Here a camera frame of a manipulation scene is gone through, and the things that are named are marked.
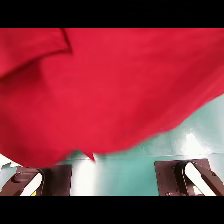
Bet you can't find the red T-shirt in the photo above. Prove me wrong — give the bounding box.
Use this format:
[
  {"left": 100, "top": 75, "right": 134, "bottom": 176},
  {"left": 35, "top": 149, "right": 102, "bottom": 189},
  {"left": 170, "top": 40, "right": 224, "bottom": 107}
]
[{"left": 0, "top": 27, "right": 224, "bottom": 169}]

